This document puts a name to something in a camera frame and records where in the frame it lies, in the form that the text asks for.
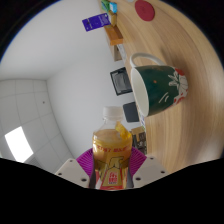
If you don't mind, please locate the orange wooden box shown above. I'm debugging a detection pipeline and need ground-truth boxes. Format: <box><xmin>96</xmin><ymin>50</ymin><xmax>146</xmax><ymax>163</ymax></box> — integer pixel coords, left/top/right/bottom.
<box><xmin>103</xmin><ymin>23</ymin><xmax>124</xmax><ymax>46</ymax></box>

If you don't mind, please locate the printed leaflet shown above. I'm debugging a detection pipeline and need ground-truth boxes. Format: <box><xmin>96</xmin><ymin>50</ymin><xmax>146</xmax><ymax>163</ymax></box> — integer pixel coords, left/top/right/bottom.
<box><xmin>138</xmin><ymin>113</ymin><xmax>148</xmax><ymax>130</ymax></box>

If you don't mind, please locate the green and white printed mug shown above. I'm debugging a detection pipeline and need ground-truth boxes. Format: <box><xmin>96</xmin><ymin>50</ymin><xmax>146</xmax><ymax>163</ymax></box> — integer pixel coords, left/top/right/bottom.
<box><xmin>129</xmin><ymin>52</ymin><xmax>189</xmax><ymax>118</ymax></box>

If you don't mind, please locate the white paper sheet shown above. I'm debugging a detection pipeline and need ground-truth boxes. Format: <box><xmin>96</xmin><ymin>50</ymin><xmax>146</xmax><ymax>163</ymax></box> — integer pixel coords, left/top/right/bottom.
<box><xmin>117</xmin><ymin>44</ymin><xmax>128</xmax><ymax>64</ymax></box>

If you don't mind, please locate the upright purple box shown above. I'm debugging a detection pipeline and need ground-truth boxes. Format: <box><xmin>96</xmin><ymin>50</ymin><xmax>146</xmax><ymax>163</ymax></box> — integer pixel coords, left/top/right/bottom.
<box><xmin>81</xmin><ymin>12</ymin><xmax>112</xmax><ymax>33</ymax></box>

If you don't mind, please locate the small dark printed box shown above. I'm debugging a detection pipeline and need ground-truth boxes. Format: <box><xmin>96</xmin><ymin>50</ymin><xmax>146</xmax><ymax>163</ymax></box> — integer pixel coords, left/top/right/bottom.
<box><xmin>136</xmin><ymin>145</ymin><xmax>148</xmax><ymax>156</ymax></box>

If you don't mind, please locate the large dark printed box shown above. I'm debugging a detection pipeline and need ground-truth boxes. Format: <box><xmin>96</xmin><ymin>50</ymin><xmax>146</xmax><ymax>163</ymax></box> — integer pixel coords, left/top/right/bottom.
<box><xmin>130</xmin><ymin>125</ymin><xmax>147</xmax><ymax>148</ymax></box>

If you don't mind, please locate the low wooden side cabinet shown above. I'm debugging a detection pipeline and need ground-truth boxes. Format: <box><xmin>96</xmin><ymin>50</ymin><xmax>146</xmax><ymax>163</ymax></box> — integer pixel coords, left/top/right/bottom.
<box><xmin>113</xmin><ymin>44</ymin><xmax>123</xmax><ymax>62</ymax></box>

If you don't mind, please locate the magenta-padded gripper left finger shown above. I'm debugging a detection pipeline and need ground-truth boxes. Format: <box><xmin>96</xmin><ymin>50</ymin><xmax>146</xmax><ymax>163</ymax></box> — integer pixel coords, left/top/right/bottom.
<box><xmin>54</xmin><ymin>148</ymin><xmax>96</xmax><ymax>188</ymax></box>

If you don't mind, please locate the black mesh office chair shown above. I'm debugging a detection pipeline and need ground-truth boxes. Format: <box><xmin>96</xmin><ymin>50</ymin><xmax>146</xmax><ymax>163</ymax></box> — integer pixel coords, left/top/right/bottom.
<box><xmin>110</xmin><ymin>66</ymin><xmax>134</xmax><ymax>97</ymax></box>

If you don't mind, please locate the small yellow box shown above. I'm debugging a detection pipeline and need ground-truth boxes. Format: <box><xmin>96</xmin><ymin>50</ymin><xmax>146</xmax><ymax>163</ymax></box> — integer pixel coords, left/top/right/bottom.
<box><xmin>108</xmin><ymin>10</ymin><xmax>118</xmax><ymax>27</ymax></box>

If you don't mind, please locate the yellow-labelled tea drink bottle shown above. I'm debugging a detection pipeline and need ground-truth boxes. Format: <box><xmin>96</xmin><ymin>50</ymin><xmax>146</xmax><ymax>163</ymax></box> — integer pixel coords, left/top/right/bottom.
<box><xmin>92</xmin><ymin>106</ymin><xmax>134</xmax><ymax>191</ymax></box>

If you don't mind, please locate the flat round red coaster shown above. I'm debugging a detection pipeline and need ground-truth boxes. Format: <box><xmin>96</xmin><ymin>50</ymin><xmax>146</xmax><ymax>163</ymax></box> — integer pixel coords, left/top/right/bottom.
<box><xmin>134</xmin><ymin>0</ymin><xmax>156</xmax><ymax>22</ymax></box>

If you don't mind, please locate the rectangular ceiling light panel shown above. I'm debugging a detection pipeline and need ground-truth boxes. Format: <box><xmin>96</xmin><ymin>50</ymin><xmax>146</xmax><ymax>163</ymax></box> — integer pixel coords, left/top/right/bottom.
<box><xmin>4</xmin><ymin>125</ymin><xmax>35</xmax><ymax>164</ymax></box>

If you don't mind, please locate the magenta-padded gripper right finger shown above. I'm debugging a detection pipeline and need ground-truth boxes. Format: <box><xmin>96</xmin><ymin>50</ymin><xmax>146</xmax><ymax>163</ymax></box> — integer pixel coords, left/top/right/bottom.
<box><xmin>128</xmin><ymin>146</ymin><xmax>169</xmax><ymax>188</ymax></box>

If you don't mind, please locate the dark padded office chair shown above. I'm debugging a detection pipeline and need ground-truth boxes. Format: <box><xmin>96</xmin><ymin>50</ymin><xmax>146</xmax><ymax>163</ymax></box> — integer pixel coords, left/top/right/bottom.
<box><xmin>122</xmin><ymin>101</ymin><xmax>140</xmax><ymax>123</ymax></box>

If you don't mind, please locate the small light blue box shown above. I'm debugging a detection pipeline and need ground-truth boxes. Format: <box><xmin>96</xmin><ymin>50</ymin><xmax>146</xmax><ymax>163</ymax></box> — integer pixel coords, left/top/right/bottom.
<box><xmin>108</xmin><ymin>1</ymin><xmax>119</xmax><ymax>14</ymax></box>

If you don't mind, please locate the green flat package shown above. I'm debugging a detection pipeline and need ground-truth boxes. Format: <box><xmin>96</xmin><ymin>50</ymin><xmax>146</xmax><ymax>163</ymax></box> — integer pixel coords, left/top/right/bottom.
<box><xmin>100</xmin><ymin>0</ymin><xmax>111</xmax><ymax>13</ymax></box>

